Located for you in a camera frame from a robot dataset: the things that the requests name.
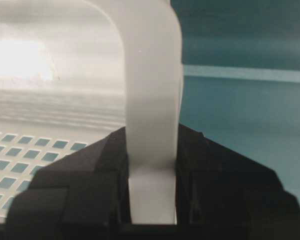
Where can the white perforated plastic basket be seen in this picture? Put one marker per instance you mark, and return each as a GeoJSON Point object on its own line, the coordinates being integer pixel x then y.
{"type": "Point", "coordinates": [74, 72]}

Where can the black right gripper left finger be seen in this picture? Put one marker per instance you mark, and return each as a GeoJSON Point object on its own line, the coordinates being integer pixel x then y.
{"type": "Point", "coordinates": [72, 190]}

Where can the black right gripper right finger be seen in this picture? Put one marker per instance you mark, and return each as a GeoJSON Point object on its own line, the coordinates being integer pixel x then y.
{"type": "Point", "coordinates": [223, 195]}

